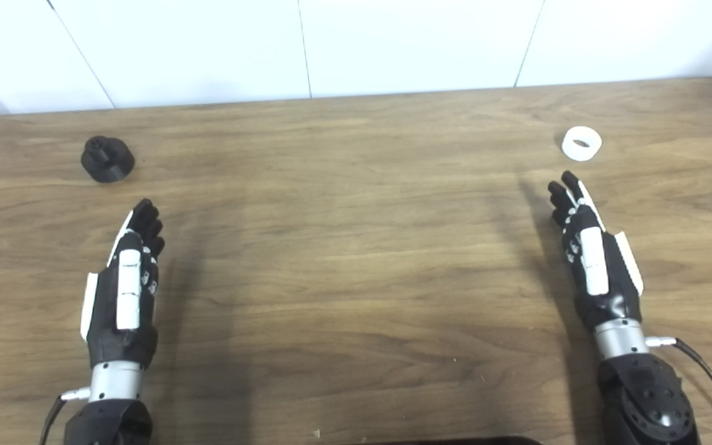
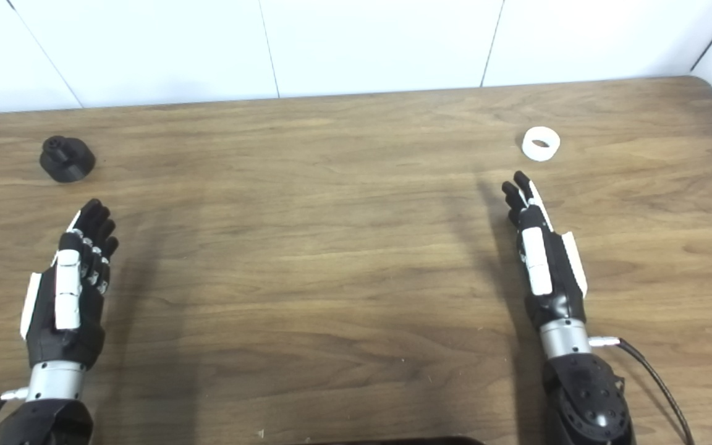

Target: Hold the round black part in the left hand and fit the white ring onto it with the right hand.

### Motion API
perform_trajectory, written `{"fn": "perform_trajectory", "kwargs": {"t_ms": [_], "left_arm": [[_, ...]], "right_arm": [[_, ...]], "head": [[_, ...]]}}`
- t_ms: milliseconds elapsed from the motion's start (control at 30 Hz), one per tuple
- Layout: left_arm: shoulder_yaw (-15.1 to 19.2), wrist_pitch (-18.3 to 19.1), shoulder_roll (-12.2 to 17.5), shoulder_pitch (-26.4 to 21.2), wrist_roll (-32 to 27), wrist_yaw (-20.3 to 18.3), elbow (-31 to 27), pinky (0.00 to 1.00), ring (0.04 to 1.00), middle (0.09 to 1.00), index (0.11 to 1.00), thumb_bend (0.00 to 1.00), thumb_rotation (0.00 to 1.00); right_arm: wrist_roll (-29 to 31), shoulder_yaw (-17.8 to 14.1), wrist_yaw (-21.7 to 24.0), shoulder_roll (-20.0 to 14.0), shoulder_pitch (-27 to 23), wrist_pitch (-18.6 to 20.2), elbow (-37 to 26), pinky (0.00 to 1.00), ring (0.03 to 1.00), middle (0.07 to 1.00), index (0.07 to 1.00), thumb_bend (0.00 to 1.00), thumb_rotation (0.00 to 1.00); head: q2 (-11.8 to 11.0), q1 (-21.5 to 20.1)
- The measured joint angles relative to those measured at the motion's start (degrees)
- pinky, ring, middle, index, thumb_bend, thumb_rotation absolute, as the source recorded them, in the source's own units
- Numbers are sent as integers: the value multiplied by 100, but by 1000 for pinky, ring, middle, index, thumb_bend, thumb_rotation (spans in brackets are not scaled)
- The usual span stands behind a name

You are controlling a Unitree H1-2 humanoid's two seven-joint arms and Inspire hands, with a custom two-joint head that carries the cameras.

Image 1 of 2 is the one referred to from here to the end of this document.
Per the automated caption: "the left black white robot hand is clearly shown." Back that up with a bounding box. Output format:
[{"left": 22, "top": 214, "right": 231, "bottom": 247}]
[{"left": 80, "top": 198, "right": 166, "bottom": 370}]

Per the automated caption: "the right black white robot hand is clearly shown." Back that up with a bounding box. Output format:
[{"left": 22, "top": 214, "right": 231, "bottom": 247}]
[{"left": 548, "top": 171, "right": 645, "bottom": 331}]

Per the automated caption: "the white plastic ring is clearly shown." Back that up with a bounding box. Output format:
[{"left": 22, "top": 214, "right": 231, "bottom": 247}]
[{"left": 561, "top": 126, "right": 603, "bottom": 162}]

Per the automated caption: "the round black plastic part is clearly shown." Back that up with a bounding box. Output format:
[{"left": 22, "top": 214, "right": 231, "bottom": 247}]
[{"left": 80, "top": 135, "right": 135, "bottom": 184}]

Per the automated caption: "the black robot torso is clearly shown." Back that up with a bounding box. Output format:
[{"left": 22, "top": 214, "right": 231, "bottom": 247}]
[{"left": 356, "top": 436, "right": 542, "bottom": 445}]

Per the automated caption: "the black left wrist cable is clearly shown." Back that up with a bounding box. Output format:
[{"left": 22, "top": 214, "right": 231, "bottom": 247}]
[{"left": 39, "top": 388, "right": 91, "bottom": 445}]

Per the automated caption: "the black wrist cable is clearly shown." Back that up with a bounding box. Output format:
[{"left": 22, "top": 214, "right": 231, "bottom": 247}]
[
  {"left": 645, "top": 336, "right": 712, "bottom": 445},
  {"left": 39, "top": 388, "right": 91, "bottom": 445}
]

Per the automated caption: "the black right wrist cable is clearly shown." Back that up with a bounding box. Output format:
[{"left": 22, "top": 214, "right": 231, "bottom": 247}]
[{"left": 645, "top": 336, "right": 712, "bottom": 445}]

